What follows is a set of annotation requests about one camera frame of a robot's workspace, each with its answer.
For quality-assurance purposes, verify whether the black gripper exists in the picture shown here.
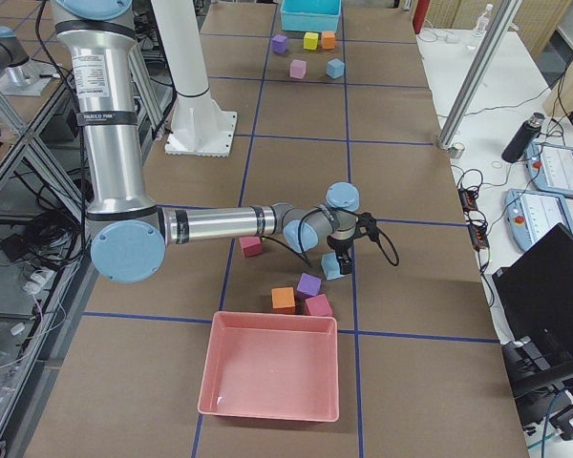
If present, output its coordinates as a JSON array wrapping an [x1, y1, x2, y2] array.
[[327, 225, 357, 275]]

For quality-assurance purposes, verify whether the black monitor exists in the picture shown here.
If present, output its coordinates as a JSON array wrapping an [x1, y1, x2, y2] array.
[[493, 223, 573, 356]]

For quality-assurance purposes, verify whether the aluminium frame post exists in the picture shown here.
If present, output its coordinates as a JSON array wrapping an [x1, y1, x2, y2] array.
[[437, 0, 522, 150]]

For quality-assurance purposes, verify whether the teach pendant far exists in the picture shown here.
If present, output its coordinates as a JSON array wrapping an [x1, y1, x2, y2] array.
[[524, 141, 573, 198]]

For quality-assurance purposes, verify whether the orange foam block right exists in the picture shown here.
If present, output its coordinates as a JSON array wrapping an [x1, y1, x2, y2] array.
[[271, 287, 296, 315]]

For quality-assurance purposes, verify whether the pink plastic tray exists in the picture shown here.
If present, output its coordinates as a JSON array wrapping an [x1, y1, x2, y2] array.
[[198, 311, 340, 423]]

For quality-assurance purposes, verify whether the black water bottle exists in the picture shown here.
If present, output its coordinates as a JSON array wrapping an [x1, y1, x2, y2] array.
[[501, 112, 545, 163]]

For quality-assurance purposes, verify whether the blue plastic tray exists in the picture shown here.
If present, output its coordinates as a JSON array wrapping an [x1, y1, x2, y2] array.
[[280, 0, 342, 32]]

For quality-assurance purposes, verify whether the purple foam block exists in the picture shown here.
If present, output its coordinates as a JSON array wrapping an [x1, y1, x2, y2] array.
[[295, 273, 322, 301], [270, 33, 288, 54]]

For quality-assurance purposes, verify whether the lilac pink foam block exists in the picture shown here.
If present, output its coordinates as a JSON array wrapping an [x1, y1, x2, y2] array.
[[289, 59, 308, 80]]

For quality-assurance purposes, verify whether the teach pendant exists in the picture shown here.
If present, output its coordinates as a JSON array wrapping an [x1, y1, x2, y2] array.
[[505, 189, 573, 252], [524, 141, 573, 198]]

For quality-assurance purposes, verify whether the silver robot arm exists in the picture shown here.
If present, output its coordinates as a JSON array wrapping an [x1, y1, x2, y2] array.
[[0, 26, 53, 97], [52, 1, 361, 283]]

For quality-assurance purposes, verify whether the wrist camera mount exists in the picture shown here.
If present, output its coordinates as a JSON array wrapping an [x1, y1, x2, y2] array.
[[354, 212, 380, 243]]

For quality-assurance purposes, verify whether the yellow foam block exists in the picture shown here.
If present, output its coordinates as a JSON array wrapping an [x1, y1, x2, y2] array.
[[303, 31, 319, 51]]

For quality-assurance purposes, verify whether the black monitor stand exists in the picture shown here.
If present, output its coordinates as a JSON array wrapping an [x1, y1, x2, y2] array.
[[501, 339, 573, 399]]

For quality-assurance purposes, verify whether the teach pendant near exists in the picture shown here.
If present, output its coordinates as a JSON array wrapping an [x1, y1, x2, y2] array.
[[505, 189, 573, 252]]

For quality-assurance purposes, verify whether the purple foam block left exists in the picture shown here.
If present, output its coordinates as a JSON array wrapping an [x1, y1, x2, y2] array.
[[270, 33, 288, 54]]

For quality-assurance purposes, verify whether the orange foam block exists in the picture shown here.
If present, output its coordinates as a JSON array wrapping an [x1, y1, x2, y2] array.
[[271, 287, 296, 315], [320, 31, 336, 51]]

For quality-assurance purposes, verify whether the pink foam block far right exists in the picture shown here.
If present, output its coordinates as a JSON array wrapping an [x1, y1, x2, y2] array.
[[304, 294, 333, 317]]

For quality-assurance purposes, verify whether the clear plastic bottle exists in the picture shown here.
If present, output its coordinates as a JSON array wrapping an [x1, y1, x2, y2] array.
[[473, 4, 494, 36]]

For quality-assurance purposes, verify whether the purple foam block right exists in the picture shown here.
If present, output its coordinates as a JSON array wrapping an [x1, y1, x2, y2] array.
[[295, 273, 322, 301]]

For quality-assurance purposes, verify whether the black usb hub left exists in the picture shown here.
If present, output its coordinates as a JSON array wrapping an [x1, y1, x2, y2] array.
[[458, 189, 478, 213]]

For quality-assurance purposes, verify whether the pink foam block near green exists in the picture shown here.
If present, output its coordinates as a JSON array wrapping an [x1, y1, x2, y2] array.
[[239, 237, 264, 259]]

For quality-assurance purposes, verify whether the light blue foam block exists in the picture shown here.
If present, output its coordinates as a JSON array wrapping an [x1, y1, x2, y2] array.
[[326, 58, 346, 80], [321, 252, 344, 281]]

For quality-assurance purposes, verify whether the white pedestal base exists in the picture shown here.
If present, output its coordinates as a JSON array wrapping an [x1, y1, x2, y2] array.
[[152, 0, 238, 157]]

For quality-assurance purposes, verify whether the orange foam block left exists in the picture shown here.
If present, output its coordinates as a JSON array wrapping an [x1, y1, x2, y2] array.
[[320, 31, 336, 51]]

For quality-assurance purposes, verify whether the black usb hub right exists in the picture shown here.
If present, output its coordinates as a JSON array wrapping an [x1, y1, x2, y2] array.
[[468, 223, 490, 252]]

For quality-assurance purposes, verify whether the black usb hub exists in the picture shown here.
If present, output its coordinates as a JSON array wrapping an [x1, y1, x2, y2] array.
[[458, 189, 478, 213], [468, 223, 490, 252]]

